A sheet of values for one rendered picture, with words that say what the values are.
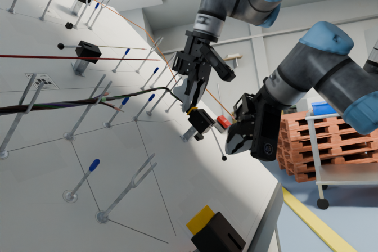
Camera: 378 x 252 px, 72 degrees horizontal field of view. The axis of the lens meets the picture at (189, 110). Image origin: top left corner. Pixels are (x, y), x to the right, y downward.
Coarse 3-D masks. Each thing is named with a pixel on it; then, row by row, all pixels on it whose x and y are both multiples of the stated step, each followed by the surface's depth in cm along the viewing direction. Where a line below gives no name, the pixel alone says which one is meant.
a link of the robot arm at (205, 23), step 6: (198, 18) 66; (204, 18) 65; (210, 18) 64; (216, 18) 65; (198, 24) 66; (204, 24) 65; (210, 24) 65; (216, 24) 65; (222, 24) 66; (198, 30) 67; (204, 30) 65; (210, 30) 65; (216, 30) 66; (216, 36) 67
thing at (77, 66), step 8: (80, 40) 60; (80, 48) 60; (88, 48) 59; (96, 48) 62; (80, 56) 60; (88, 56) 61; (96, 56) 62; (72, 64) 64; (80, 64) 62; (80, 72) 63
